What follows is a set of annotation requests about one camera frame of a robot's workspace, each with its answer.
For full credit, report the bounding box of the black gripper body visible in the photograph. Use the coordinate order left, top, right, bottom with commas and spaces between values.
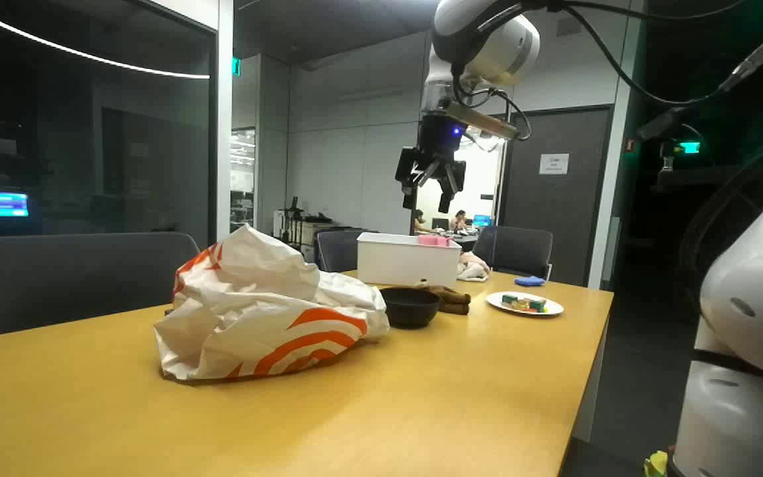
405, 107, 466, 180

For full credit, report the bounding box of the pink item on box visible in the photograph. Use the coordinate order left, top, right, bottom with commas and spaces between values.
415, 231, 455, 252

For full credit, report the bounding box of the white rectangular box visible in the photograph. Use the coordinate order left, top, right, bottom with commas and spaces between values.
356, 231, 464, 292

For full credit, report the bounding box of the white crumpled bag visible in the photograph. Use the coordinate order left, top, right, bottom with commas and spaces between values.
455, 249, 495, 286

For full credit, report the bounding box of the white paper door sign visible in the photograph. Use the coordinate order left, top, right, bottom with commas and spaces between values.
536, 151, 573, 178

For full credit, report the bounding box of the dark grey door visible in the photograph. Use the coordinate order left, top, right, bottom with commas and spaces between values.
499, 102, 614, 289

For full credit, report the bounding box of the brown object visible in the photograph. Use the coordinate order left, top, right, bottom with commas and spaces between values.
427, 282, 474, 317

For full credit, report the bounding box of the black bowl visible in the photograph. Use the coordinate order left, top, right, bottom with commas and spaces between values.
379, 286, 444, 330

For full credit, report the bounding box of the green food on plate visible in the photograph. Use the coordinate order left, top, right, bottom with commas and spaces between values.
499, 292, 550, 313

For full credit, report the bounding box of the white round plate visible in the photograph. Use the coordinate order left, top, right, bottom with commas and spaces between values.
485, 289, 568, 321

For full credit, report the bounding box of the white orange plastic bag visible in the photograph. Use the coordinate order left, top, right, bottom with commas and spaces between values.
152, 221, 393, 384

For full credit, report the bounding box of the yellow green object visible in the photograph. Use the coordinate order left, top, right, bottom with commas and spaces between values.
640, 447, 672, 477

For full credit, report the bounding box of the large grey office chair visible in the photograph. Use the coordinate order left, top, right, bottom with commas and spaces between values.
0, 231, 201, 345

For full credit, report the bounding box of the blue lit monitor screen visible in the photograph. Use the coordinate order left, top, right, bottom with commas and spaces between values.
0, 187, 34, 221

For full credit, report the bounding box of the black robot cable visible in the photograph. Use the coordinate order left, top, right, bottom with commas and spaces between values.
545, 0, 763, 111

